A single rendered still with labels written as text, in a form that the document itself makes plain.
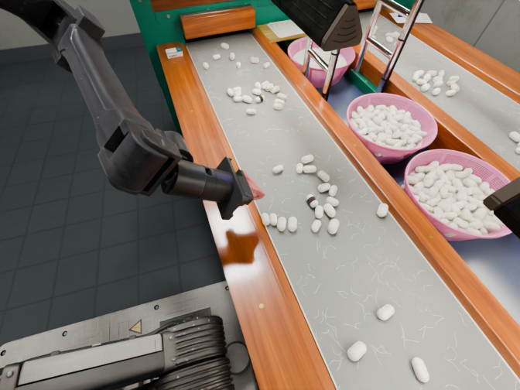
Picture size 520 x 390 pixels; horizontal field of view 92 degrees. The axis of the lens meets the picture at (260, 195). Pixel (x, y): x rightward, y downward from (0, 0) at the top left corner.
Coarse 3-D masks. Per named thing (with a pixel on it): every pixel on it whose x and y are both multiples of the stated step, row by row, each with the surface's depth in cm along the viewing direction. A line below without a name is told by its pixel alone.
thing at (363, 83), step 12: (384, 0) 80; (420, 0) 70; (372, 12) 85; (396, 12) 77; (408, 12) 74; (372, 24) 87; (408, 24) 75; (408, 36) 77; (384, 48) 86; (396, 48) 80; (360, 60) 97; (396, 60) 83; (360, 72) 102; (384, 72) 88; (360, 84) 100; (372, 84) 97; (384, 84) 90
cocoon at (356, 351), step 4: (356, 344) 45; (360, 344) 44; (364, 344) 45; (352, 348) 44; (356, 348) 44; (360, 348) 44; (364, 348) 44; (348, 352) 44; (352, 352) 44; (356, 352) 44; (360, 352) 44; (364, 352) 44; (348, 356) 44; (352, 356) 43; (356, 356) 43; (360, 356) 44; (352, 360) 44; (356, 360) 43
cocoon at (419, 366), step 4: (412, 360) 44; (416, 360) 43; (420, 360) 43; (412, 364) 43; (416, 364) 43; (420, 364) 43; (424, 364) 43; (416, 368) 43; (420, 368) 42; (424, 368) 42; (416, 372) 43; (420, 372) 42; (424, 372) 42; (416, 376) 43; (420, 376) 42; (424, 376) 42; (428, 376) 42; (420, 380) 42; (424, 380) 42; (428, 380) 42
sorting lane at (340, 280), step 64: (256, 64) 100; (256, 128) 79; (320, 128) 79; (320, 192) 65; (320, 256) 56; (384, 256) 56; (320, 320) 48; (384, 320) 48; (448, 320) 48; (384, 384) 43; (448, 384) 43; (512, 384) 43
